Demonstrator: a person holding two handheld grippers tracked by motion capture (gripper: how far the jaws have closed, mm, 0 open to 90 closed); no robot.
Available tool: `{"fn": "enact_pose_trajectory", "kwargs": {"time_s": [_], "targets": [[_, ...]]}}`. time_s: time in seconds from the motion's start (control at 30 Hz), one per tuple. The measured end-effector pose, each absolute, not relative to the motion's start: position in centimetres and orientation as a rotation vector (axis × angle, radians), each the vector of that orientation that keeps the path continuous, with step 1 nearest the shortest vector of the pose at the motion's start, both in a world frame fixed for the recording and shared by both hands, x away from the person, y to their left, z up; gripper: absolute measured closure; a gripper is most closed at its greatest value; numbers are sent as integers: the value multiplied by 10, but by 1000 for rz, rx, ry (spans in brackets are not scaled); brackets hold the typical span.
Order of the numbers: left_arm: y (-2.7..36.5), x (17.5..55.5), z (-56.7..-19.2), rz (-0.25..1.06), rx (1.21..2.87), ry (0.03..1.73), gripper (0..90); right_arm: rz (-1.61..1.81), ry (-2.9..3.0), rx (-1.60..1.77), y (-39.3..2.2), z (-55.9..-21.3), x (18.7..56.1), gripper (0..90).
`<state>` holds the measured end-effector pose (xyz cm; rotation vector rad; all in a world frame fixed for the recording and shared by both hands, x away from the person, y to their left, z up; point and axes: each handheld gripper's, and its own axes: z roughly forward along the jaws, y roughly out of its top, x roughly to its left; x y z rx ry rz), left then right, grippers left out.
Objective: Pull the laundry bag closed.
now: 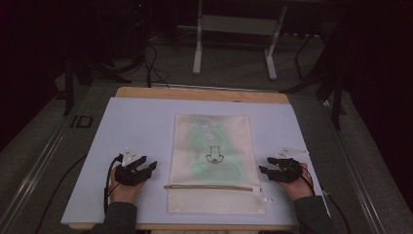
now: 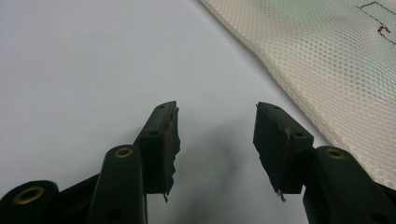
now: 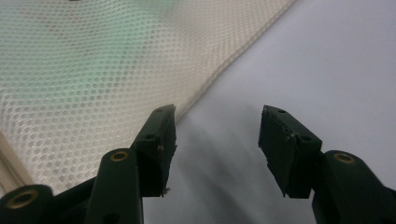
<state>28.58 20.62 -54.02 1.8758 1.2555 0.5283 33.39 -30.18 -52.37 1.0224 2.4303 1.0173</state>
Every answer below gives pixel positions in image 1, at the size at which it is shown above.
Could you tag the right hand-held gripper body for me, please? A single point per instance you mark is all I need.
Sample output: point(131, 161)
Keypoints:
point(287, 170)

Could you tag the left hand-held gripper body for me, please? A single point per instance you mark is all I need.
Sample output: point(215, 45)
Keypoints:
point(130, 175)

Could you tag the white zipper pull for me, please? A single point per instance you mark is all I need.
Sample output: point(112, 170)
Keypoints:
point(256, 189)

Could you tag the beige mesh laundry bag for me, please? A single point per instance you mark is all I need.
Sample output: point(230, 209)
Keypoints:
point(214, 201)

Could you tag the person's left hand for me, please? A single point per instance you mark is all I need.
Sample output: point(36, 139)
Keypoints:
point(125, 194)

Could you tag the person's right hand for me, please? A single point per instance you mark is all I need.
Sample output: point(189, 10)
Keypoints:
point(300, 188)

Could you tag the black stand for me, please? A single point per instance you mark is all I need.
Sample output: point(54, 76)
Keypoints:
point(69, 81)
point(336, 84)

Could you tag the white metal stand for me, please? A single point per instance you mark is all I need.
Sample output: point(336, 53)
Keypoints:
point(233, 25)

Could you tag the metal floor rail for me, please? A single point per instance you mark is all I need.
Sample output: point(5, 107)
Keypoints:
point(30, 185)
point(357, 182)

